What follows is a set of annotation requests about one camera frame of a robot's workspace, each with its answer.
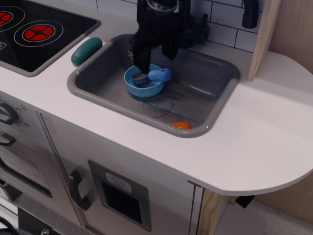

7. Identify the orange toy food piece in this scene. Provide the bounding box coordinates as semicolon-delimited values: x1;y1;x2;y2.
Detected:
170;121;192;129

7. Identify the dark grey cabinet door handle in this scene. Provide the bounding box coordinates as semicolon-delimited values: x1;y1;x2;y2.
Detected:
68;170;91;211

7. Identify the grey ice dispenser panel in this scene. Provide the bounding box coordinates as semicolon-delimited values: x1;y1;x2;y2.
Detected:
88;160;152;232

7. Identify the white toy oven door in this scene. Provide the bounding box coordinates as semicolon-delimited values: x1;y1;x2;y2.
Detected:
0;131;77;222

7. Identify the grey spoon with blue handle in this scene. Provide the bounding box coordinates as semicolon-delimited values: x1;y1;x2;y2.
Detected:
132;69;172;85

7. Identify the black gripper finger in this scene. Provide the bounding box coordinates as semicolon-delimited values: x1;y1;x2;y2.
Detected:
129;47;151;74
162;39;181;61

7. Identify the dark grey toy faucet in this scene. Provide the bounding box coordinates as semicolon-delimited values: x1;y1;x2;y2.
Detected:
186;0;262;52

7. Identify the grey plastic sink basin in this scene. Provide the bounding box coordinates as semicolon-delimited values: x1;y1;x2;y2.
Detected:
67;34;240;138

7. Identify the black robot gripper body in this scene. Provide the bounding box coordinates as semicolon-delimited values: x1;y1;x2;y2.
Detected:
130;0;191;50

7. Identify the grey oven knob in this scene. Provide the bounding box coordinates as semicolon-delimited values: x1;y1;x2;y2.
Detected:
0;103;19;125

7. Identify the black cable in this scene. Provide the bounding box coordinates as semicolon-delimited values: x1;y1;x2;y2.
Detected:
0;216;18;235

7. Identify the blue plastic bowl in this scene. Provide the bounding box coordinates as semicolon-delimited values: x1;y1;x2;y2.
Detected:
124;66;164;97

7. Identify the light wooden side post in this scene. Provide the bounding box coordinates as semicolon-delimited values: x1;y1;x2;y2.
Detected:
248;0;281;81

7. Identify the grey oven door handle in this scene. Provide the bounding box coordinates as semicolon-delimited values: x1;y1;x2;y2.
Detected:
0;133;16;146

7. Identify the green toy cucumber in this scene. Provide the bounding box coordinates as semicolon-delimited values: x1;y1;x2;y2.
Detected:
71;37;103;66

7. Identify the white cabinet door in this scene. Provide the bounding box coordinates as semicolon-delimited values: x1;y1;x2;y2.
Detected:
42;115;202;235

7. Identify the black toy stove top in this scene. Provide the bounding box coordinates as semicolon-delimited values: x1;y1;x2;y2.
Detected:
0;0;100;77

